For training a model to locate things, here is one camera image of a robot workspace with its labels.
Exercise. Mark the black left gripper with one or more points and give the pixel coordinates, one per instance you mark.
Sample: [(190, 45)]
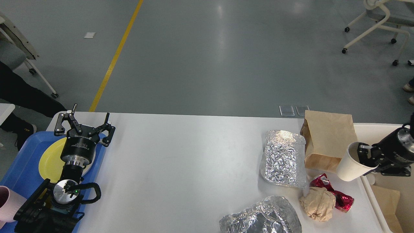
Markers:
[(79, 150)]

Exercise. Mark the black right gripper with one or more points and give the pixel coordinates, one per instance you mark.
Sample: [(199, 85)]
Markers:
[(392, 156)]

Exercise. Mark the white paper cup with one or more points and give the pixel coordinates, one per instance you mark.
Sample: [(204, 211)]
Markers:
[(349, 167)]

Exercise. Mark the large brown paper bag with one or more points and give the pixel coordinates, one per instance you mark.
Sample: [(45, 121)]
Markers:
[(388, 200)]

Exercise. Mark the yellow plastic plate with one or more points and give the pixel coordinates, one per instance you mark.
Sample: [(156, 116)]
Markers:
[(50, 164)]

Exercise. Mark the foil bag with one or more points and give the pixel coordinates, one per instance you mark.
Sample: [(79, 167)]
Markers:
[(283, 160), (273, 214)]

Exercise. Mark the dark green mug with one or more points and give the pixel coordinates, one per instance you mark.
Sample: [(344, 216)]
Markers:
[(67, 210)]

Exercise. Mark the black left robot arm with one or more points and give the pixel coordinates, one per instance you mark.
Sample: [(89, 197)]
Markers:
[(36, 216)]

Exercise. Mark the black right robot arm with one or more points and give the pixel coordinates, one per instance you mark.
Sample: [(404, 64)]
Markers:
[(411, 127)]

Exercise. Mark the pink plate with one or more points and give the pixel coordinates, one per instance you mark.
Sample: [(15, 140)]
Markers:
[(89, 166)]

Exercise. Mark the red foil wrapper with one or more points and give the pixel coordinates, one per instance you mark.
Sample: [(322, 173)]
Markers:
[(344, 202)]

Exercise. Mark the small brown paper bag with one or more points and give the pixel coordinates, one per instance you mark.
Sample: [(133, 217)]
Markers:
[(327, 138)]

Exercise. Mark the crumpled brown paper ball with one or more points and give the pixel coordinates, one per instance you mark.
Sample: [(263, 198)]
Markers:
[(318, 204)]

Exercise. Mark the person at right edge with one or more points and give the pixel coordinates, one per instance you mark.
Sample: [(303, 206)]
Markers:
[(409, 87)]

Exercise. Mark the person in black clothes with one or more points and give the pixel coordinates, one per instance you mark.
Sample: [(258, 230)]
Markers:
[(16, 91)]

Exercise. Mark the white side table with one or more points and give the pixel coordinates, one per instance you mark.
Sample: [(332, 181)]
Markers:
[(5, 111)]

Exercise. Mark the pink ribbed cup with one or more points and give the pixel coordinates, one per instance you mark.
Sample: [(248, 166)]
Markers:
[(10, 203)]

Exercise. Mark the clear floor plate right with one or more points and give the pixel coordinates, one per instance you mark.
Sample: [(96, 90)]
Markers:
[(301, 110)]

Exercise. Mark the clear floor plate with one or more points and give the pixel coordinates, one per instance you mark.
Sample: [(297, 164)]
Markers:
[(286, 110), (301, 110)]

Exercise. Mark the white floor tag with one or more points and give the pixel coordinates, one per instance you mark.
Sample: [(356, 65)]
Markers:
[(89, 35)]

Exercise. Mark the clear floor plate left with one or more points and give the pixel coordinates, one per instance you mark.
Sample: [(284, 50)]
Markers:
[(286, 110)]

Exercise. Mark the white office chair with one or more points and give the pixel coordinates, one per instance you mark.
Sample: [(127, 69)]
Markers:
[(390, 15)]

